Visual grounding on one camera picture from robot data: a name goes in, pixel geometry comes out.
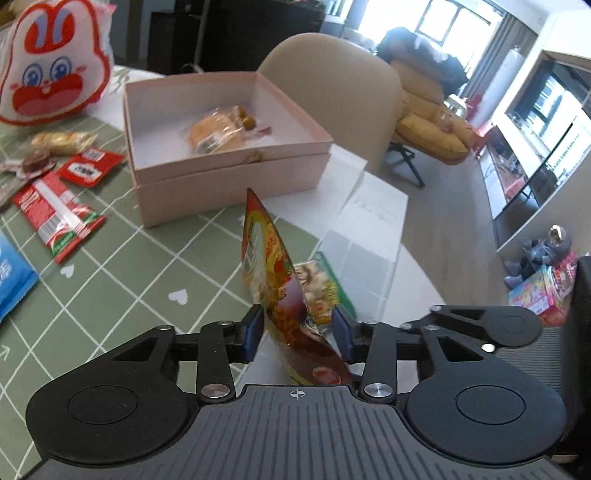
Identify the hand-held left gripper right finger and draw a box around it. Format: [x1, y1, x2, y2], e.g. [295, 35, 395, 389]
[330, 307, 467, 402]

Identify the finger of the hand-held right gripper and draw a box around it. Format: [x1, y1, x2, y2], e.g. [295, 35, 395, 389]
[402, 305, 499, 344]

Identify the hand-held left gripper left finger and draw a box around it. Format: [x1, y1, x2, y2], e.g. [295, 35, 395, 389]
[111, 305, 266, 401]

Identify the red yellow crisps packet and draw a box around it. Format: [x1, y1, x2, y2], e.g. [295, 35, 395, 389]
[242, 187, 354, 386]

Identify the green edged snack packet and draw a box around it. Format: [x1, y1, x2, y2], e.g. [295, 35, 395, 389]
[295, 251, 358, 326]

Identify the pink cardboard box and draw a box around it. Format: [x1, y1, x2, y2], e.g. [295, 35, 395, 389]
[122, 71, 334, 229]

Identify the clear bread packet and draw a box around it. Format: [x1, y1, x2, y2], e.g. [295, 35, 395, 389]
[187, 107, 245, 155]

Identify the clear olive packet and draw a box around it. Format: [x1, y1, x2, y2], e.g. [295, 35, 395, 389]
[233, 106, 273, 137]

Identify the small red snack packet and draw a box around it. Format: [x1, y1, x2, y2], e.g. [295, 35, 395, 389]
[56, 147, 127, 189]

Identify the red green striped packet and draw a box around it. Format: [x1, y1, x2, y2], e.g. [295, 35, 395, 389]
[11, 173, 108, 265]

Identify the blue seaweed cracker packet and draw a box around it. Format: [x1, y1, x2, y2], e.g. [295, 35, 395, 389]
[0, 231, 40, 324]

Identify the golden snack bar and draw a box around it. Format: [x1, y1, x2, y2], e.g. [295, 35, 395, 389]
[30, 130, 98, 155]

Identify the brown jelly cup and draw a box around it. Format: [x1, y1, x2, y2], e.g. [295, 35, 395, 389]
[0, 152, 58, 178]

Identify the colourful toy box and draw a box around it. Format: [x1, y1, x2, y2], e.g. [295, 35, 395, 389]
[508, 265, 578, 328]

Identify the grey robot toy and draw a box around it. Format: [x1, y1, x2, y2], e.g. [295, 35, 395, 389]
[503, 224, 578, 289]

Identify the handwritten white paper sheet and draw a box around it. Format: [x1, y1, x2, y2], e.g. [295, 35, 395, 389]
[330, 175, 409, 266]

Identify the green checked tablecloth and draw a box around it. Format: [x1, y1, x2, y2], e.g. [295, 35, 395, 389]
[0, 65, 402, 402]

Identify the white television stand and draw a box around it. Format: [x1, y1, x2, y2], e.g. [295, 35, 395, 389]
[480, 124, 591, 252]

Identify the plain white paper sheet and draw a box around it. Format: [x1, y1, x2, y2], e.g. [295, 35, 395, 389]
[329, 145, 370, 188]

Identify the yellow armchair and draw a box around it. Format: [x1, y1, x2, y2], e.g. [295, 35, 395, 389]
[376, 28, 474, 188]

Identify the red plastic child chair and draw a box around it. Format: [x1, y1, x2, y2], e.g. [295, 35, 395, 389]
[466, 95, 491, 153]

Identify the television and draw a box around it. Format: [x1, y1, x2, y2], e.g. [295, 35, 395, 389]
[503, 60, 591, 199]

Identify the beige dining chair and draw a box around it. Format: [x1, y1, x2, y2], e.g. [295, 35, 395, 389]
[256, 32, 402, 176]

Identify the dark jacket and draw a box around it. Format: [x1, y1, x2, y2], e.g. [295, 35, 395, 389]
[376, 27, 469, 88]

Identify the black tall appliance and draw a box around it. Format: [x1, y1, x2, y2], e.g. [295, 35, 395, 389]
[150, 11, 204, 70]

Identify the black fish tank cabinet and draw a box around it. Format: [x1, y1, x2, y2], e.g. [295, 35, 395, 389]
[194, 0, 352, 73]

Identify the white red rabbit bag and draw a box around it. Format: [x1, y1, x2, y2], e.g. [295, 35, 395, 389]
[0, 0, 116, 126]

